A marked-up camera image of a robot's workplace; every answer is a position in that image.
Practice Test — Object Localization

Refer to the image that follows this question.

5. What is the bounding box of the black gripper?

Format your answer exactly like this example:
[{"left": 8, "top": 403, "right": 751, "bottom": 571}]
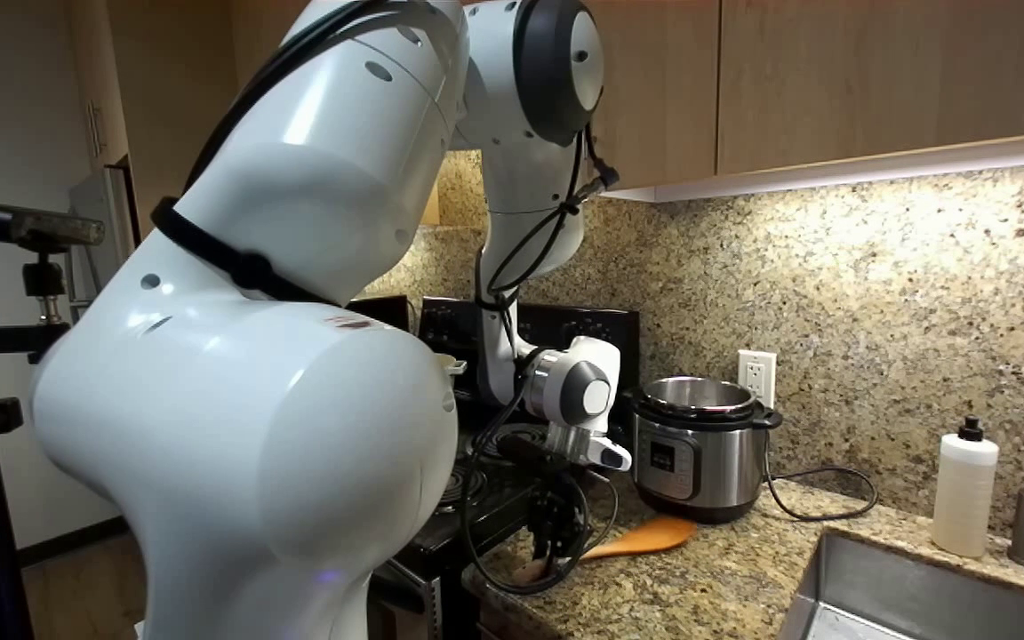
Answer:
[{"left": 521, "top": 461, "right": 598, "bottom": 561}]

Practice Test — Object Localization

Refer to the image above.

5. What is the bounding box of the wooden spatula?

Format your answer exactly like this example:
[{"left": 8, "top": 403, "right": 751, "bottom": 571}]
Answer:
[{"left": 575, "top": 511, "right": 701, "bottom": 565}]

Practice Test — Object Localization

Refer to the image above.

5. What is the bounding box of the silver rice cooker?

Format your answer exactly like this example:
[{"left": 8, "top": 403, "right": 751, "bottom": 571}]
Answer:
[{"left": 620, "top": 372, "right": 786, "bottom": 526}]

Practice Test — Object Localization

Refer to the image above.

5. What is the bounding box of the black electric stove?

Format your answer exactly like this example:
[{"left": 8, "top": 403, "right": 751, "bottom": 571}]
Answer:
[{"left": 344, "top": 294, "right": 645, "bottom": 640}]

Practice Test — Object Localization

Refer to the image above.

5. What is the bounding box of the stainless steel sink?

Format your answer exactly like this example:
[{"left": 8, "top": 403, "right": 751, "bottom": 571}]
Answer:
[{"left": 776, "top": 526, "right": 1024, "bottom": 640}]

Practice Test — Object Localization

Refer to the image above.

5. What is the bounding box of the white soap bottle black cap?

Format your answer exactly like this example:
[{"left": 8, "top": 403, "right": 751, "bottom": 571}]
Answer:
[{"left": 927, "top": 415, "right": 1002, "bottom": 561}]

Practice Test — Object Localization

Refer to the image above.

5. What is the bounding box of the white wall outlet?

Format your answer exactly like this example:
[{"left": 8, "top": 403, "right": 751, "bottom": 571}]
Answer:
[{"left": 737, "top": 344, "right": 777, "bottom": 410}]

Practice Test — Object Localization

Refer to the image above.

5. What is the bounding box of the black cooker power cord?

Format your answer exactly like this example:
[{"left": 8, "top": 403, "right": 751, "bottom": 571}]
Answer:
[{"left": 756, "top": 461, "right": 880, "bottom": 526}]

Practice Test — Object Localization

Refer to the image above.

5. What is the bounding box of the wooden wall cabinet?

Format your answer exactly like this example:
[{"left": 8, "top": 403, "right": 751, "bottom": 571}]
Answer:
[{"left": 585, "top": 0, "right": 1024, "bottom": 205}]

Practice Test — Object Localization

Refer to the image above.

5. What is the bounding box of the black camera on tripod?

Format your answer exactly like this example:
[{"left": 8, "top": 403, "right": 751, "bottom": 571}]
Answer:
[{"left": 0, "top": 197, "right": 106, "bottom": 256}]

